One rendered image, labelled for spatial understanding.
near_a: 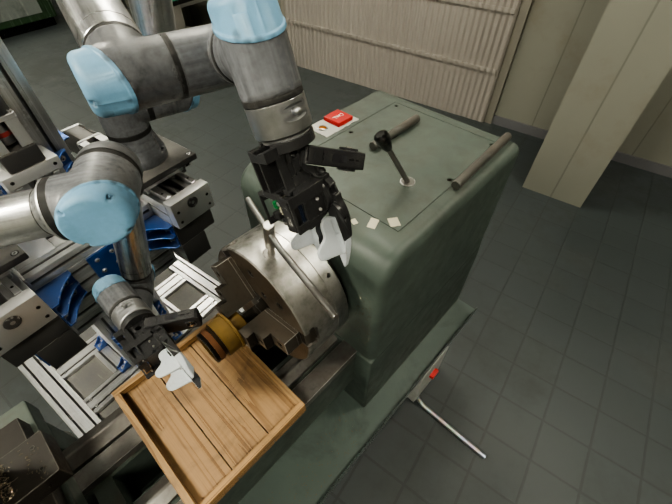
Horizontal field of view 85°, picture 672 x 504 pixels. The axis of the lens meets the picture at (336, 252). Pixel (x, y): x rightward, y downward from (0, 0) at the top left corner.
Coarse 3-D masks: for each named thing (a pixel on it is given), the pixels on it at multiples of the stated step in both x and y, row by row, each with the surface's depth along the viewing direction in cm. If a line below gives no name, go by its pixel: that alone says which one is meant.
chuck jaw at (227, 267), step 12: (228, 252) 79; (216, 264) 79; (228, 264) 78; (228, 276) 78; (240, 276) 80; (216, 288) 80; (228, 288) 78; (240, 288) 80; (228, 300) 78; (240, 300) 80; (228, 312) 78
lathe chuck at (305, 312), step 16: (240, 240) 79; (256, 240) 77; (224, 256) 83; (240, 256) 75; (256, 256) 73; (256, 272) 73; (272, 272) 72; (288, 272) 73; (304, 272) 74; (256, 288) 79; (272, 288) 72; (288, 288) 72; (304, 288) 73; (320, 288) 75; (272, 304) 77; (288, 304) 71; (304, 304) 73; (320, 304) 75; (288, 320) 76; (304, 320) 73; (320, 320) 76; (336, 320) 80; (320, 336) 78; (304, 352) 81
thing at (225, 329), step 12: (216, 324) 76; (228, 324) 76; (240, 324) 78; (204, 336) 75; (216, 336) 76; (228, 336) 76; (240, 336) 77; (216, 348) 75; (228, 348) 76; (216, 360) 77
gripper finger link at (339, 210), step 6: (330, 192) 51; (336, 192) 50; (336, 198) 50; (342, 198) 50; (336, 204) 50; (342, 204) 50; (330, 210) 51; (336, 210) 50; (342, 210) 50; (336, 216) 51; (342, 216) 50; (348, 216) 51; (342, 222) 51; (348, 222) 52; (342, 228) 52; (348, 228) 52; (342, 234) 52; (348, 234) 53
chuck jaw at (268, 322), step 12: (264, 312) 80; (252, 324) 78; (264, 324) 78; (276, 324) 77; (288, 324) 77; (252, 336) 77; (264, 336) 75; (276, 336) 75; (288, 336) 75; (300, 336) 77; (312, 336) 77; (288, 348) 75
